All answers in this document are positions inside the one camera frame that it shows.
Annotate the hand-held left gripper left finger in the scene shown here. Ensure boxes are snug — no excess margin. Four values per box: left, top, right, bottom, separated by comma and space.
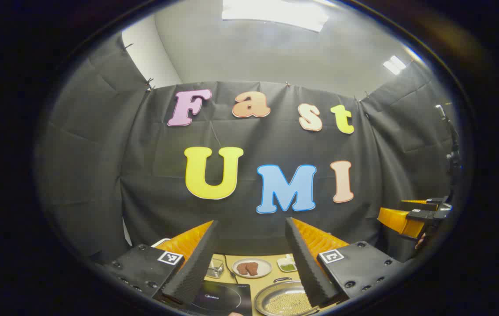
105, 220, 220, 306

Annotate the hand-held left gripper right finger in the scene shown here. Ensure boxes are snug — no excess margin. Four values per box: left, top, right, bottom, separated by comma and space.
285, 217, 404, 308

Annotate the black induction cooktop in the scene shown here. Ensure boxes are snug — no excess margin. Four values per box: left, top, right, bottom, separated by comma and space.
187, 281, 253, 316

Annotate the stainless steel pot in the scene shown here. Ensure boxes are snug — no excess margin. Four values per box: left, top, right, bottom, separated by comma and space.
254, 277, 321, 316

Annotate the white divided dish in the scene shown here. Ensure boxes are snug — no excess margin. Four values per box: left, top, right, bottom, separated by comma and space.
277, 255, 299, 273

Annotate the pile of soybeans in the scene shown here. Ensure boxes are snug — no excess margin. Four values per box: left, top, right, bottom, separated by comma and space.
266, 291, 314, 316

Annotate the round white plate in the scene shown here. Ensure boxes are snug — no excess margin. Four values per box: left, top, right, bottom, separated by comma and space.
232, 258, 273, 279

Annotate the small ceiling light panel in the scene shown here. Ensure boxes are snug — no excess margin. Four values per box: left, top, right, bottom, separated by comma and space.
383, 55, 407, 75

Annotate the black backdrop cloth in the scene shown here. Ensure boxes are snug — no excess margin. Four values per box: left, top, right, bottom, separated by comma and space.
36, 33, 464, 265

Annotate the large ceiling light panel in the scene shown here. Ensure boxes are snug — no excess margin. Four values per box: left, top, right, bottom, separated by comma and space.
222, 0, 329, 32

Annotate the wire mesh basket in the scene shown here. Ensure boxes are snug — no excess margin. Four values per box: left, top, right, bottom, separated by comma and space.
207, 258, 225, 279

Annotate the black power cable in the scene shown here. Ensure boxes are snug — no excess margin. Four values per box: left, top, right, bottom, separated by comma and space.
224, 255, 239, 284

